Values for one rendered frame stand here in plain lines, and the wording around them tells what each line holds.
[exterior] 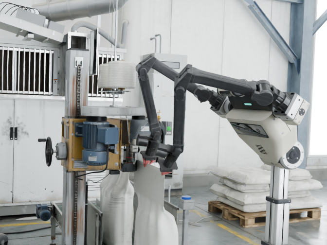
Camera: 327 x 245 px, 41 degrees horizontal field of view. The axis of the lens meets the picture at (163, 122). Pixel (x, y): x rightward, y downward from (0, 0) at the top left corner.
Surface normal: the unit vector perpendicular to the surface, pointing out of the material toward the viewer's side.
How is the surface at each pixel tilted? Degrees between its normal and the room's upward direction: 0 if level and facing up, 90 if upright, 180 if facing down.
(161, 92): 90
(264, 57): 90
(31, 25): 90
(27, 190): 90
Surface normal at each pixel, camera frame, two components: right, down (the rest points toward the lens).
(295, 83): -0.91, -0.01
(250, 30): 0.40, 0.06
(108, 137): 0.75, 0.06
